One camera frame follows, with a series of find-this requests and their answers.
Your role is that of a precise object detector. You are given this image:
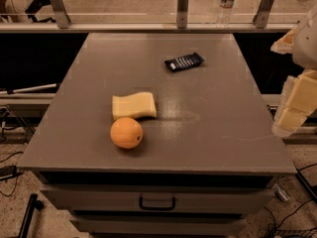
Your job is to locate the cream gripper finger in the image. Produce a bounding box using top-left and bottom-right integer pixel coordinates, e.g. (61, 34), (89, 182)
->
(271, 69), (317, 138)
(270, 29), (295, 55)

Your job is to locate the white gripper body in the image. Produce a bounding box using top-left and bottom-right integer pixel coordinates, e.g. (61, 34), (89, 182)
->
(292, 5), (317, 69)

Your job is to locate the dark blue rxbar wrapper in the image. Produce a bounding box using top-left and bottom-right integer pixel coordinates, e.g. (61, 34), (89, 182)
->
(164, 53), (204, 72)

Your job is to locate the clear plastic water bottle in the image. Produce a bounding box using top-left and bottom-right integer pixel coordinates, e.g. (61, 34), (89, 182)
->
(216, 0), (235, 28)

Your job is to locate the grey drawer cabinet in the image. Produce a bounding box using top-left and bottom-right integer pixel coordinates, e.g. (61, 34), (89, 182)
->
(19, 34), (295, 237)

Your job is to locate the yellow sponge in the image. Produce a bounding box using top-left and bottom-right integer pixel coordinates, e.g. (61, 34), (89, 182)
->
(112, 92), (158, 120)

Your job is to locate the orange fruit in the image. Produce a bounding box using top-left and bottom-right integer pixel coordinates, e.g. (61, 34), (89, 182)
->
(110, 117), (144, 149)

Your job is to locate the metal railing with posts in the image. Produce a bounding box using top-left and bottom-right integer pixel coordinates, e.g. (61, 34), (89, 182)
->
(1, 0), (299, 33)

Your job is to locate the grey metal rod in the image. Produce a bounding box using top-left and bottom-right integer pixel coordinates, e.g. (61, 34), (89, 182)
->
(0, 83), (60, 95)

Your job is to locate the person in white shirt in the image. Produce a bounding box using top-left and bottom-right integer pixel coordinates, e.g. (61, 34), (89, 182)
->
(0, 0), (34, 23)

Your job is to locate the black stand leg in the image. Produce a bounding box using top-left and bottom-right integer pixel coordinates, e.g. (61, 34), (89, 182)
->
(18, 193), (44, 238)

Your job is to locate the black power adapter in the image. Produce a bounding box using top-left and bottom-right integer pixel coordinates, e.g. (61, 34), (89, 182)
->
(0, 166), (17, 180)

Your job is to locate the black drawer handle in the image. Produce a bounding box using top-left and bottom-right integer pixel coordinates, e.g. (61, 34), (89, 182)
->
(139, 196), (176, 211)

